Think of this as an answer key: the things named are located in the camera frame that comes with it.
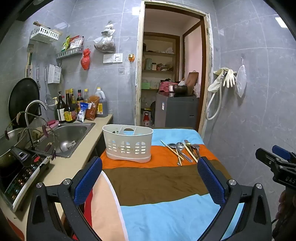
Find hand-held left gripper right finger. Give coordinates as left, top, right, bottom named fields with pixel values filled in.
left=196, top=156, right=272, bottom=241

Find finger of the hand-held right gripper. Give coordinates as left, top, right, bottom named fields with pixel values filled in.
left=272, top=145, right=296, bottom=163
left=255, top=148, right=281, bottom=171

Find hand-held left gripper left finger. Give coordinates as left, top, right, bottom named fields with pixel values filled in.
left=26, top=156, right=103, bottom=241

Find dark metal fork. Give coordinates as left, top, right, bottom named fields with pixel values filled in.
left=191, top=144, right=201, bottom=160

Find metal table knife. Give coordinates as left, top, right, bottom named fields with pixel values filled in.
left=176, top=142, right=193, bottom=163

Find white plastic utensil basket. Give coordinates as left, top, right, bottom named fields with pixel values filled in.
left=102, top=124, right=153, bottom=163

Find short metal spoon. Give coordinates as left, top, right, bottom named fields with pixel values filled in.
left=167, top=143, right=185, bottom=160

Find person's right hand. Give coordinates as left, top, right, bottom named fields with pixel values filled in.
left=277, top=192, right=287, bottom=219

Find steel kitchen sink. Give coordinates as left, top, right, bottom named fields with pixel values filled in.
left=30, top=122, right=96, bottom=159

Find induction cooker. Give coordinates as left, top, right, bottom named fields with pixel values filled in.
left=0, top=147, right=52, bottom=212

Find striped blanket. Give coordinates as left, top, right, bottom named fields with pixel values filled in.
left=72, top=127, right=245, bottom=241

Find blue white packet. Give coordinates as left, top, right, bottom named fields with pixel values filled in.
left=76, top=103, right=89, bottom=123

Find soy sauce bottle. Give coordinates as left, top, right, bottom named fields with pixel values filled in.
left=64, top=90, right=77, bottom=123

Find orange brown packet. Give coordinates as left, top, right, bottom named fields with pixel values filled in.
left=85, top=95, right=100, bottom=121

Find large oil jug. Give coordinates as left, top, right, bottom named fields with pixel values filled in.
left=95, top=87, right=109, bottom=117

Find grey refrigerator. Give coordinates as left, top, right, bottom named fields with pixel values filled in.
left=155, top=91, right=200, bottom=129

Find white hanging plastic bag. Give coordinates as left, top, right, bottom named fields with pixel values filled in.
left=236, top=58, right=247, bottom=98

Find dark sauce bottle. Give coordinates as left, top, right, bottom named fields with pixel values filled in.
left=77, top=90, right=84, bottom=112

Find red white bottle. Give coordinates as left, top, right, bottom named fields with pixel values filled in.
left=143, top=111, right=152, bottom=127

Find steel pot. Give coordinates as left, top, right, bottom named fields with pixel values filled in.
left=0, top=128, right=30, bottom=167

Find white rubber gloves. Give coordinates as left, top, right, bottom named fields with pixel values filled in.
left=208, top=67, right=237, bottom=92

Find metal strainer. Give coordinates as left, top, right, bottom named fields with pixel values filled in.
left=44, top=67, right=56, bottom=110

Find steel faucet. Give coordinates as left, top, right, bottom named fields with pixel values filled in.
left=25, top=100, right=48, bottom=130

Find wooden cutting board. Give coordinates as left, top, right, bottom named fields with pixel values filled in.
left=186, top=72, right=199, bottom=95

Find black round pan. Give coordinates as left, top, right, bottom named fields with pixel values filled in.
left=8, top=77, right=41, bottom=129

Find pink cloth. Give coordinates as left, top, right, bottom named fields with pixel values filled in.
left=159, top=81, right=177, bottom=92

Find red plastic bag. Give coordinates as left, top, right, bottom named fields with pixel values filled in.
left=80, top=48, right=90, bottom=70

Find clear hanging plastic bags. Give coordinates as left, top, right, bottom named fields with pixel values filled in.
left=94, top=21, right=116, bottom=52

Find seasoning packets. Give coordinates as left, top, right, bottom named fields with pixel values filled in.
left=61, top=35, right=84, bottom=52

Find wooden shelf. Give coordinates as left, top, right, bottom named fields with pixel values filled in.
left=142, top=32, right=181, bottom=107

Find white hose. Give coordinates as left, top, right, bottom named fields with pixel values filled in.
left=205, top=74, right=223, bottom=120

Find white wall box holder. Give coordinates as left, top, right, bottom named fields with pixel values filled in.
left=47, top=64, right=62, bottom=84

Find door frame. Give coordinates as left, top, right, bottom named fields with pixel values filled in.
left=134, top=0, right=214, bottom=137

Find white wall socket panel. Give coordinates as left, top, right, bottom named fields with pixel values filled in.
left=103, top=53, right=123, bottom=64

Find grey wall rack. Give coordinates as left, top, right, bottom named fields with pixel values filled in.
left=56, top=46, right=84, bottom=59

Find white wall basket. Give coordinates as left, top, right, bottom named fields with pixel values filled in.
left=30, top=26, right=60, bottom=44

